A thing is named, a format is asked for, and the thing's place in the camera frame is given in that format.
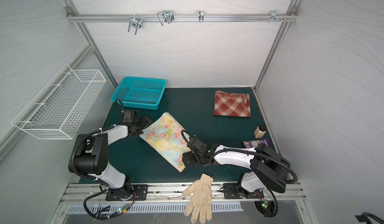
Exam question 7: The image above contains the white ventilation grille strip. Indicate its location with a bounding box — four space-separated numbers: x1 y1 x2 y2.
67 202 244 215

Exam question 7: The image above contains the small metal clip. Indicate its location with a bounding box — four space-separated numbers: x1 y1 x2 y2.
198 11 204 23

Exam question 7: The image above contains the white wire wall basket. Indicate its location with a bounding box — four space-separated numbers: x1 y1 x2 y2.
11 64 106 140

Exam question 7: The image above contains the teal plastic basket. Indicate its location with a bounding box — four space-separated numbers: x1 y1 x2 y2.
111 77 167 110

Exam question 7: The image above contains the floral skirt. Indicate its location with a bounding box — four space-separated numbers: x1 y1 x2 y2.
140 112 191 173

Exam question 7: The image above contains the black mounting plate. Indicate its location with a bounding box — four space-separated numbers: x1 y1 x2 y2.
220 183 264 200
106 185 149 202

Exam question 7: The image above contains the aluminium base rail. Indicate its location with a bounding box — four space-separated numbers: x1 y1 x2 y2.
59 182 307 204

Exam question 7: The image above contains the horizontal aluminium rail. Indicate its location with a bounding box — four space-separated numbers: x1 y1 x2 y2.
67 13 299 23

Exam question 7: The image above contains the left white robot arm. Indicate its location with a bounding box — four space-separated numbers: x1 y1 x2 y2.
69 99 151 192

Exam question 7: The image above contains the red plaid skirt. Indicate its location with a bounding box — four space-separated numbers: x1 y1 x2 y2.
214 91 251 118

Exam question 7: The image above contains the metal double hook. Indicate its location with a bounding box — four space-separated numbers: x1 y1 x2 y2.
157 10 175 26

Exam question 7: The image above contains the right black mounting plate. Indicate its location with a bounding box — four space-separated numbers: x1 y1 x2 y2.
220 183 264 200

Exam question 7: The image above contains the purple snack packet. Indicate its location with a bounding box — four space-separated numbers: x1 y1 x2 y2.
243 138 271 149

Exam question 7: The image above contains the metal bracket with screws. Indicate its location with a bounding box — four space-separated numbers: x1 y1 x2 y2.
260 11 287 23

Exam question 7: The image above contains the base cable bundle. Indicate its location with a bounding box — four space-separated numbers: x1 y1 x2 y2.
83 186 137 221
254 187 279 218

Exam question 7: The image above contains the green table mat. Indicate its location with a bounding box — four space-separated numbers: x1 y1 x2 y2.
109 88 265 184

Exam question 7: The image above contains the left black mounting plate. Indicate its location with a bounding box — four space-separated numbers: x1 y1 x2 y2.
106 185 149 202

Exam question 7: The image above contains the left base cable bundle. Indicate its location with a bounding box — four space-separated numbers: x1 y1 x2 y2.
83 186 137 221

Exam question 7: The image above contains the right base cable bundle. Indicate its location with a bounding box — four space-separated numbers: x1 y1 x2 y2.
254 187 279 218

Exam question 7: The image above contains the metal U-bolt hook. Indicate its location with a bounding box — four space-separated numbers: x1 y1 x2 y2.
128 15 142 35

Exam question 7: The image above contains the beige knitted glove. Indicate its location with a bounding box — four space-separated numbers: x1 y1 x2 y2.
182 174 214 224

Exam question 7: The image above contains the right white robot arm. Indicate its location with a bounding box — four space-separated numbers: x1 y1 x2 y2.
181 130 298 193

